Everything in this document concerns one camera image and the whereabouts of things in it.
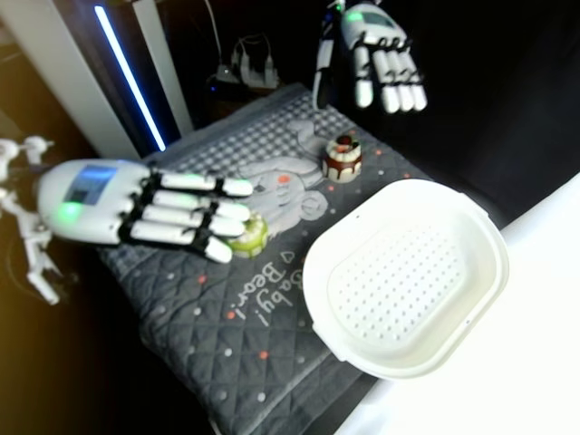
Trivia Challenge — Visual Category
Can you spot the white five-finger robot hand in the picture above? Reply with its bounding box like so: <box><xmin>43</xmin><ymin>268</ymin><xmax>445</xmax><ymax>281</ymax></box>
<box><xmin>35</xmin><ymin>158</ymin><xmax>255</xmax><ymax>265</ymax></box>
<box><xmin>313</xmin><ymin>2</ymin><xmax>430</xmax><ymax>114</ymax></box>

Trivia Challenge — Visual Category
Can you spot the white charger plug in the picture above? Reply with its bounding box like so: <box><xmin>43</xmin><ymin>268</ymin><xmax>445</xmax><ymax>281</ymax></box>
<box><xmin>229</xmin><ymin>37</ymin><xmax>277</xmax><ymax>83</ymax></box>

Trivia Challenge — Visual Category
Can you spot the blue light strip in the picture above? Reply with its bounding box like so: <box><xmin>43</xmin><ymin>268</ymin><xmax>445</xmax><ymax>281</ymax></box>
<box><xmin>93</xmin><ymin>5</ymin><xmax>168</xmax><ymax>153</ymax></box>

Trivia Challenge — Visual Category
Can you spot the wide white frame post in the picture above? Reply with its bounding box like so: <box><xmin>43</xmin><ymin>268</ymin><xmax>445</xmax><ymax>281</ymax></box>
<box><xmin>0</xmin><ymin>0</ymin><xmax>142</xmax><ymax>160</ymax></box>

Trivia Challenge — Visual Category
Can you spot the grey quilt with bear print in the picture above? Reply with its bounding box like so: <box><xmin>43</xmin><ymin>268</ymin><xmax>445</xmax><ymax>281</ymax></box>
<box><xmin>96</xmin><ymin>82</ymin><xmax>437</xmax><ymax>435</ymax></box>

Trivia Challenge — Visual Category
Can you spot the green toy cake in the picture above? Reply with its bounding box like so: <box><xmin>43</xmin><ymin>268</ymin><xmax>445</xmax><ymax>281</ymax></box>
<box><xmin>227</xmin><ymin>211</ymin><xmax>270</xmax><ymax>260</ymax></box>

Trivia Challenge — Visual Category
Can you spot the chocolate toy cake with cherry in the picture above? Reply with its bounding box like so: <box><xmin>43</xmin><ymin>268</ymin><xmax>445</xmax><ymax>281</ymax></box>
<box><xmin>322</xmin><ymin>133</ymin><xmax>364</xmax><ymax>184</ymax></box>

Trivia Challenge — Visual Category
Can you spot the white power strip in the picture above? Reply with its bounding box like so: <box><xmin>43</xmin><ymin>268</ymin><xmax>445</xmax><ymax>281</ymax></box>
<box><xmin>214</xmin><ymin>63</ymin><xmax>280</xmax><ymax>91</ymax></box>

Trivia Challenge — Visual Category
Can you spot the white perforated plastic basket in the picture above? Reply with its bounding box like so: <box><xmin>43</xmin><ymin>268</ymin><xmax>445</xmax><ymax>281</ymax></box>
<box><xmin>302</xmin><ymin>177</ymin><xmax>511</xmax><ymax>382</ymax></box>

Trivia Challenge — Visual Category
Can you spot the thin white cable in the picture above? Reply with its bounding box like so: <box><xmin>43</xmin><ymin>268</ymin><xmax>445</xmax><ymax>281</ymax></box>
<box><xmin>202</xmin><ymin>0</ymin><xmax>225</xmax><ymax>69</ymax></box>

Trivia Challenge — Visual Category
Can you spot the narrow white frame post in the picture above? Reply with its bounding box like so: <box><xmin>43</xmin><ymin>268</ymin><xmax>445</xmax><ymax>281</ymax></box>
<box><xmin>130</xmin><ymin>0</ymin><xmax>196</xmax><ymax>138</ymax></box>

